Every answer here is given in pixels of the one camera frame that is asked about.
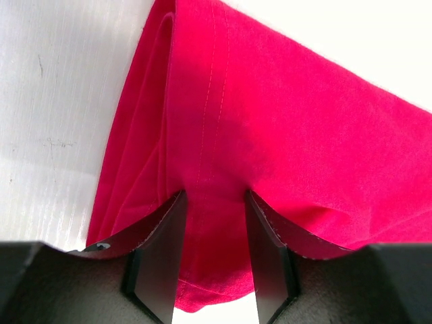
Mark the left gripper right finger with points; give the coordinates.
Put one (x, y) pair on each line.
(301, 278)

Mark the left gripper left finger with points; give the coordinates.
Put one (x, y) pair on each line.
(130, 277)

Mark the pink red t shirt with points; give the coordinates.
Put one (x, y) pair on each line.
(215, 103)

